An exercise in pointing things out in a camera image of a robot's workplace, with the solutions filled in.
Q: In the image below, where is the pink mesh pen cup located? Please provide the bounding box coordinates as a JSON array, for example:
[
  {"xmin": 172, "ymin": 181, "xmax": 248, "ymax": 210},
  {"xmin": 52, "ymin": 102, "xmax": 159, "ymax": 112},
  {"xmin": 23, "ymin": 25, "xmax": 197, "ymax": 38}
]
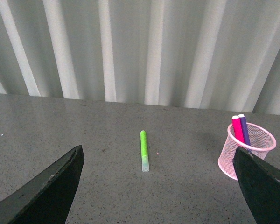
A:
[{"xmin": 218, "ymin": 123, "xmax": 276, "ymax": 180}]

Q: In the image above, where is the purple marker pen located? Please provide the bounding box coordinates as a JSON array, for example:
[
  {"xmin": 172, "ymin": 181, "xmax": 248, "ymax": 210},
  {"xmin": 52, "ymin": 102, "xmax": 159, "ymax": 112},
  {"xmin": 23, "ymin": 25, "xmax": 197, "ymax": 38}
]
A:
[{"xmin": 238, "ymin": 114, "xmax": 251, "ymax": 146}]

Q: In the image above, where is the green marker pen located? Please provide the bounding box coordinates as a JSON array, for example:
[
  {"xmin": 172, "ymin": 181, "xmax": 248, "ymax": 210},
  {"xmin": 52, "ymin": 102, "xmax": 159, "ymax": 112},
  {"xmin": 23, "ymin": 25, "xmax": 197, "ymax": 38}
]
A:
[{"xmin": 140, "ymin": 130, "xmax": 149, "ymax": 172}]

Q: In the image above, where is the white pleated curtain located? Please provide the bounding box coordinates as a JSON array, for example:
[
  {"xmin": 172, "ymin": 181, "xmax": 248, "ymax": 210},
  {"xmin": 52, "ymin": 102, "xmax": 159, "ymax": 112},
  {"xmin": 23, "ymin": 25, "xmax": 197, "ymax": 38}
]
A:
[{"xmin": 0, "ymin": 0, "xmax": 280, "ymax": 115}]

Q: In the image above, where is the pink marker pen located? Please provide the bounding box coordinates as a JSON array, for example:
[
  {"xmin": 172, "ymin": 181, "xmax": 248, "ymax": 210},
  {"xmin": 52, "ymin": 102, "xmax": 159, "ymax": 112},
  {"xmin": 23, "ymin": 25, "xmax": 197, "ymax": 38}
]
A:
[{"xmin": 231, "ymin": 115, "xmax": 245, "ymax": 143}]

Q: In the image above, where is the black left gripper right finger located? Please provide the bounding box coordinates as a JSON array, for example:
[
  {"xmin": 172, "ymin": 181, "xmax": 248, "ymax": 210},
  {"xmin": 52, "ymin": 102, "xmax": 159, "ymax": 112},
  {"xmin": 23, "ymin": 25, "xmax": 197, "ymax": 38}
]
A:
[{"xmin": 233, "ymin": 147, "xmax": 280, "ymax": 224}]

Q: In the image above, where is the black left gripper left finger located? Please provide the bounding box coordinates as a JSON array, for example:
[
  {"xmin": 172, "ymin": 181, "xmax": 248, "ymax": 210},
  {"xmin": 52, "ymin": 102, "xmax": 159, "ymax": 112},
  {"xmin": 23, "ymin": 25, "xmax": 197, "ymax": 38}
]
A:
[{"xmin": 0, "ymin": 146, "xmax": 84, "ymax": 224}]

